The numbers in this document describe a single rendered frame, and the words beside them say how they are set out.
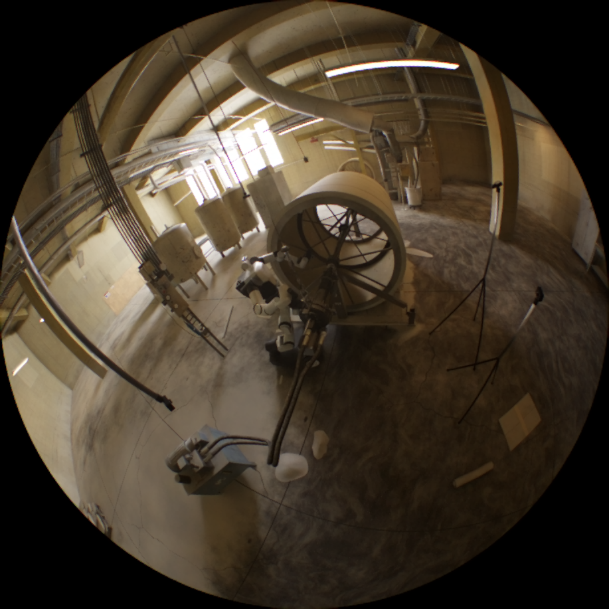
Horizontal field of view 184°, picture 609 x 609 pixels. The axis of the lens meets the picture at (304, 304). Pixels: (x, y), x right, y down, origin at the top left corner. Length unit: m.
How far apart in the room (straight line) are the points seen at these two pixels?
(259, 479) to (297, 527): 0.70
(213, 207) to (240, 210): 1.41
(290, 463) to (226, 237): 6.80
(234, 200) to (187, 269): 3.63
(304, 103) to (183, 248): 5.19
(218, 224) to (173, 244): 2.18
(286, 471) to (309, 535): 0.81
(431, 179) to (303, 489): 8.20
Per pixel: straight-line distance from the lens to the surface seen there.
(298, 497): 2.23
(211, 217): 7.13
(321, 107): 5.91
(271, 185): 7.75
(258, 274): 1.64
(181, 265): 5.73
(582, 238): 7.59
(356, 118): 5.73
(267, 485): 2.36
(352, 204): 1.87
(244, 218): 8.13
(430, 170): 7.55
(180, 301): 2.80
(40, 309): 9.47
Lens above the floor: 2.05
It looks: 40 degrees down
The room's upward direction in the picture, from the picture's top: 25 degrees counter-clockwise
